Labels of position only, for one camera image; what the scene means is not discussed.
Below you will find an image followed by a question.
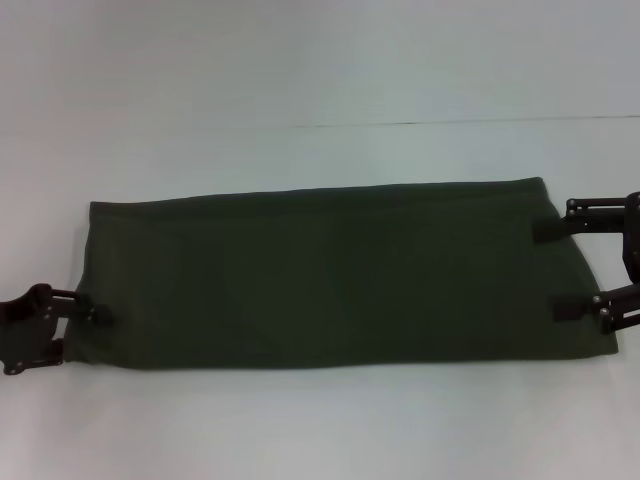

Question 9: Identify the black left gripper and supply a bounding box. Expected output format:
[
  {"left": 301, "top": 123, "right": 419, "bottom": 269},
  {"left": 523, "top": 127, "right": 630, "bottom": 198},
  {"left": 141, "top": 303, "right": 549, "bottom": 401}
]
[{"left": 0, "top": 282, "right": 114, "bottom": 378}]

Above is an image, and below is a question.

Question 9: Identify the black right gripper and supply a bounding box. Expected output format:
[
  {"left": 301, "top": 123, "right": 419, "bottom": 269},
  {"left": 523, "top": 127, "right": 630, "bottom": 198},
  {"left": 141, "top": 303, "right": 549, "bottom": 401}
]
[{"left": 531, "top": 190, "right": 640, "bottom": 335}]

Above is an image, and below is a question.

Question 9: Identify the dark green t-shirt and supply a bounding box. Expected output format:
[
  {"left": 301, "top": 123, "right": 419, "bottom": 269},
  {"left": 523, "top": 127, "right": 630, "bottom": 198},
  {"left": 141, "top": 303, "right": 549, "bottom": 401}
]
[{"left": 62, "top": 175, "right": 622, "bottom": 375}]

